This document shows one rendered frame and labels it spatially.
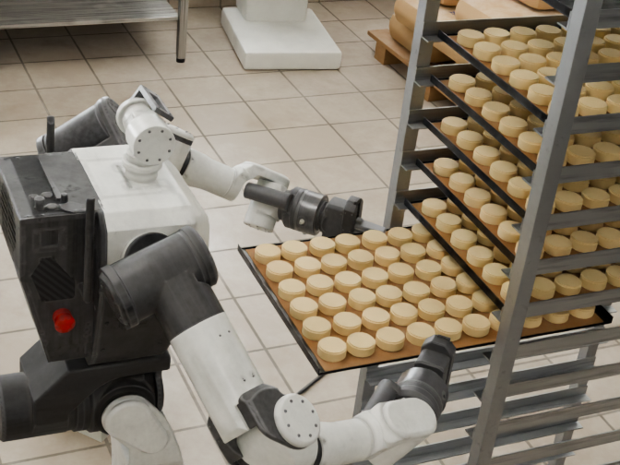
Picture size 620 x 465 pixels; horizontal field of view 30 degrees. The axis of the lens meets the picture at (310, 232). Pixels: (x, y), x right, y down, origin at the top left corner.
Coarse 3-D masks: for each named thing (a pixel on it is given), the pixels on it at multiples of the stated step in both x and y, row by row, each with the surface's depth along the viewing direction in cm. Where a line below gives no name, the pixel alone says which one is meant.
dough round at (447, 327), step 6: (444, 318) 207; (450, 318) 208; (438, 324) 206; (444, 324) 206; (450, 324) 206; (456, 324) 206; (438, 330) 205; (444, 330) 204; (450, 330) 204; (456, 330) 205; (450, 336) 204; (456, 336) 204
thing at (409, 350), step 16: (320, 272) 220; (272, 288) 213; (368, 288) 217; (400, 288) 218; (288, 304) 209; (416, 304) 214; (544, 320) 214; (576, 320) 215; (592, 320) 216; (336, 336) 203; (464, 336) 207; (384, 352) 200; (400, 352) 201; (416, 352) 201; (336, 368) 195
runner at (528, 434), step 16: (512, 432) 287; (528, 432) 289; (544, 432) 290; (560, 432) 291; (416, 448) 276; (432, 448) 278; (448, 448) 281; (464, 448) 281; (352, 464) 270; (368, 464) 272; (400, 464) 274; (416, 464) 275
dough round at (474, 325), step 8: (464, 320) 208; (472, 320) 208; (480, 320) 208; (488, 320) 208; (464, 328) 207; (472, 328) 206; (480, 328) 206; (488, 328) 207; (472, 336) 207; (480, 336) 207
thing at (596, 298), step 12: (552, 300) 204; (564, 300) 206; (576, 300) 207; (588, 300) 208; (600, 300) 209; (612, 300) 211; (492, 312) 204; (528, 312) 204; (540, 312) 205; (552, 312) 206
